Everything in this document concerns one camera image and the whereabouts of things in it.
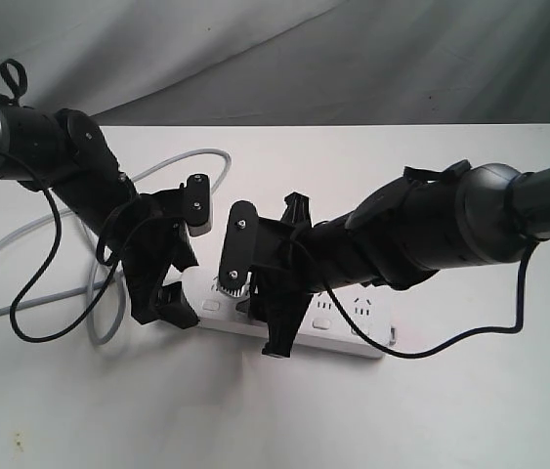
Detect grey backdrop cloth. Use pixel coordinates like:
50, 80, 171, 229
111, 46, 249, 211
0, 1, 550, 126

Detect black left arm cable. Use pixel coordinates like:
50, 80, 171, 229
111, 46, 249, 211
9, 146, 178, 343

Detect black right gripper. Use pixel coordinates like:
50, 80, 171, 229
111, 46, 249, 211
235, 192, 313, 356

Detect grey power cord with plug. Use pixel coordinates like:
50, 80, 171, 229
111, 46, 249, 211
0, 149, 233, 346

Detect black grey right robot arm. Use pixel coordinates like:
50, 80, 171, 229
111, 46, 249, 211
219, 160, 550, 357

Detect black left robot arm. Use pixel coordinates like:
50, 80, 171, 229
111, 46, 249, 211
0, 59, 211, 329

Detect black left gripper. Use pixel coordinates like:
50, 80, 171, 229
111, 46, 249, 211
122, 188, 199, 329

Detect white five-socket power strip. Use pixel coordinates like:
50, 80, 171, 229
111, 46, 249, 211
181, 267, 397, 359

